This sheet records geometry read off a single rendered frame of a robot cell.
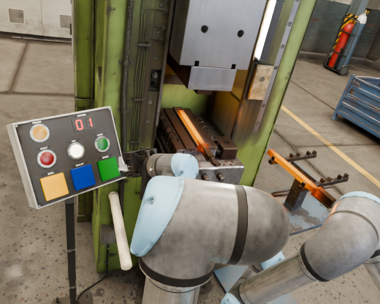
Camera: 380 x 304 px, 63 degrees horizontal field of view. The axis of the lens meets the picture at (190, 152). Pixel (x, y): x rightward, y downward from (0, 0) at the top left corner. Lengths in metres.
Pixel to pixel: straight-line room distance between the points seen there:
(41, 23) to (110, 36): 5.26
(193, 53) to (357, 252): 0.86
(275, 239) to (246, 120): 1.24
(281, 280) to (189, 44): 0.84
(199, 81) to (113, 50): 0.35
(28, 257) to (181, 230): 1.89
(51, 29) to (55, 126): 5.47
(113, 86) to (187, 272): 1.03
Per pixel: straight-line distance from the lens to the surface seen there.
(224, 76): 1.32
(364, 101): 5.14
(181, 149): 1.42
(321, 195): 1.44
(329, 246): 0.76
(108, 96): 1.38
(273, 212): 0.45
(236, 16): 1.27
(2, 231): 2.45
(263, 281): 0.90
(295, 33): 1.61
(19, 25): 6.59
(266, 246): 0.45
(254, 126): 1.70
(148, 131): 1.49
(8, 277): 2.20
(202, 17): 1.22
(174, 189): 0.42
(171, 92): 1.81
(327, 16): 9.38
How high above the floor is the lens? 1.71
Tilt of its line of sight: 31 degrees down
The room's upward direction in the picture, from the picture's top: 12 degrees clockwise
